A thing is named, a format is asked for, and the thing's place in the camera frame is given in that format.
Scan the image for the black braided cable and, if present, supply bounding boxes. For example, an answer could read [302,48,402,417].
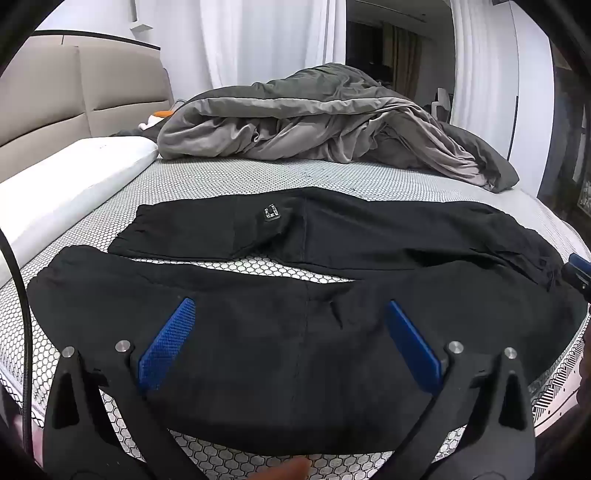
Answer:
[0,231,35,462]

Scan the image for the dark cabinet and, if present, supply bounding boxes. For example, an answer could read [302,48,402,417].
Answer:
[538,41,591,227]

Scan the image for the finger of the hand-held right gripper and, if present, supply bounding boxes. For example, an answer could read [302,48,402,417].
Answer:
[561,253,591,303]

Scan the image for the white curtain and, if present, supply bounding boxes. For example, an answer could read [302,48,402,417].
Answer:
[159,0,347,100]
[450,0,513,130]

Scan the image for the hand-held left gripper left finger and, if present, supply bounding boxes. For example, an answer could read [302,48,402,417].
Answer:
[41,298,197,480]

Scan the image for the beige padded headboard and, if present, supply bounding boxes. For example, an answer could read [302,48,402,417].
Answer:
[0,30,174,185]

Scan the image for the black pants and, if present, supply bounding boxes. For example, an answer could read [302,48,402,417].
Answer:
[28,187,589,455]

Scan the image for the white chair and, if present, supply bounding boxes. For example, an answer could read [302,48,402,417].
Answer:
[431,88,451,123]

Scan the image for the grey duvet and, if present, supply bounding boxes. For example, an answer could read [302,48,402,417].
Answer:
[157,64,520,193]

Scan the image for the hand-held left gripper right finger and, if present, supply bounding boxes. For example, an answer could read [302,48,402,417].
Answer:
[383,300,536,480]

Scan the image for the orange white plush toy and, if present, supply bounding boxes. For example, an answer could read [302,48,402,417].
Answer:
[139,108,178,132]

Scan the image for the brown curtain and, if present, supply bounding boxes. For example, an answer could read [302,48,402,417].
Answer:
[381,23,423,100]

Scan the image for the white pillow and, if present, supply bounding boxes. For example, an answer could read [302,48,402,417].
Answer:
[0,137,160,289]

